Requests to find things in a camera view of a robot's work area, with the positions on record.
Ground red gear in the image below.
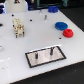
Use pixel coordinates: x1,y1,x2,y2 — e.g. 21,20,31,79
63,29,74,38

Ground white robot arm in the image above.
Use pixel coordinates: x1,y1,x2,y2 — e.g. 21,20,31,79
5,0,27,13

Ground small blue gear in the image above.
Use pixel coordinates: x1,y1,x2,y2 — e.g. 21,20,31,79
48,6,58,13

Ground beige connector block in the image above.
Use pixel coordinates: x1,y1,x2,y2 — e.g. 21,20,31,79
13,18,24,37

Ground black framed peg base plate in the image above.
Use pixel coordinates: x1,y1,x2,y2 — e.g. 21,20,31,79
26,46,66,68

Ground right metal peg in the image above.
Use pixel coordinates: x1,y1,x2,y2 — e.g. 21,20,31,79
49,47,55,57

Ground large blue gear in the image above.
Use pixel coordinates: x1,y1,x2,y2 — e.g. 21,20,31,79
55,22,68,30

